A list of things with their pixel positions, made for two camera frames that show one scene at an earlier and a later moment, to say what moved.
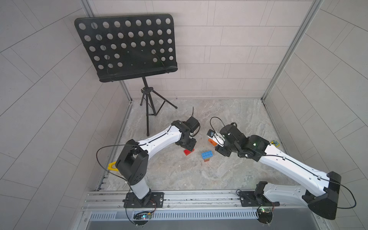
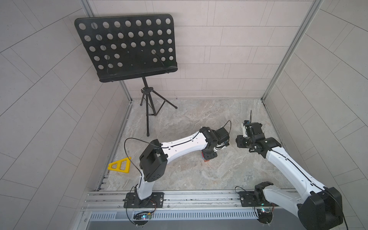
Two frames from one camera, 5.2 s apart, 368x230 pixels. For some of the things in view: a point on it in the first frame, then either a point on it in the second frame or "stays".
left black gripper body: (188, 143) to (210, 154)
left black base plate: (130, 201) stays
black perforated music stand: (127, 47) stays
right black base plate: (249, 199) stays
